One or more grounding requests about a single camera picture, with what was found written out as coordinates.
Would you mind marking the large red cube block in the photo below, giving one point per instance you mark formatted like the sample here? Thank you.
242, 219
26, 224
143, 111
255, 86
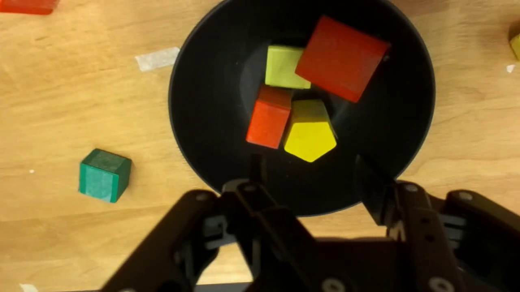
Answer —
339, 59

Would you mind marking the tiny yellow block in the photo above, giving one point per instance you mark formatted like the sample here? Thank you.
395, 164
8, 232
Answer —
513, 44

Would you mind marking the black bowl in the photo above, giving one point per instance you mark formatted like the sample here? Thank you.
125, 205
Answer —
323, 103

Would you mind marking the green block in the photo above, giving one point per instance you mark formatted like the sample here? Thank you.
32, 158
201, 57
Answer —
104, 176

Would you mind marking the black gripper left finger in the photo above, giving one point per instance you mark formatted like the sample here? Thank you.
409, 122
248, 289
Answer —
278, 250

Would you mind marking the light yellow cube block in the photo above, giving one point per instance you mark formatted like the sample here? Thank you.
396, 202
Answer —
279, 69

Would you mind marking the white tape strip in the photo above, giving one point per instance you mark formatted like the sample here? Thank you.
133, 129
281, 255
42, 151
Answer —
157, 59

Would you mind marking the large yellow cube block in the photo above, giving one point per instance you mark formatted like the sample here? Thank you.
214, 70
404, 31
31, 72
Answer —
310, 133

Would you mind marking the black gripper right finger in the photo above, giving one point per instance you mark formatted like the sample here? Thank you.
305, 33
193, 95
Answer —
460, 244

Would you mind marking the small red block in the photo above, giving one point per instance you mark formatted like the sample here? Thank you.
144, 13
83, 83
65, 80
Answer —
268, 119

